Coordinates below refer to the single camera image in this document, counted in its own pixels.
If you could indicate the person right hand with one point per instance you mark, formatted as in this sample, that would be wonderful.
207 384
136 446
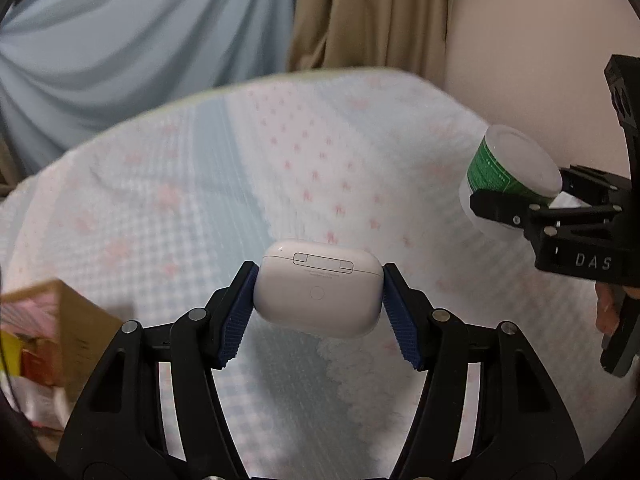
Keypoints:
608 312

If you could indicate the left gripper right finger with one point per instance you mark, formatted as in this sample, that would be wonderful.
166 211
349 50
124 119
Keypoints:
522 430

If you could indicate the light blue hanging cloth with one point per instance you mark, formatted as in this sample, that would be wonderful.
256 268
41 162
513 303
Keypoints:
71 69

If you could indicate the white earbuds case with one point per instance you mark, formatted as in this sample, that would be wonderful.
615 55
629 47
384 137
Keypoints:
319 289

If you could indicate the beige curtain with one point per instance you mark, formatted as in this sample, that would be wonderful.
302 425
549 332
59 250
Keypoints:
10 176
409 35

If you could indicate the brown cardboard box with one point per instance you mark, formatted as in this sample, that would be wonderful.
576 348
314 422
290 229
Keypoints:
53 310

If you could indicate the right beige curtain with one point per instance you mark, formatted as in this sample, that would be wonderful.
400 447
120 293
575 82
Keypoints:
409 35

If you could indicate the left beige curtain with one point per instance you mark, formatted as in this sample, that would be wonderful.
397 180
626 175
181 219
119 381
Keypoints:
10 176

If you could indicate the red medicine box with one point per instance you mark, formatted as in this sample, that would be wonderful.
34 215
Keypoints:
41 362

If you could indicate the green label white jar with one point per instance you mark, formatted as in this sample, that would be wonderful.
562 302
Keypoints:
511 162

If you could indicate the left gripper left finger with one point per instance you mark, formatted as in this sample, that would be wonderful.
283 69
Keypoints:
150 409

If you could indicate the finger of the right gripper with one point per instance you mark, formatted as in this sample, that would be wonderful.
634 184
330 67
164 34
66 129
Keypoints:
594 186
494 211

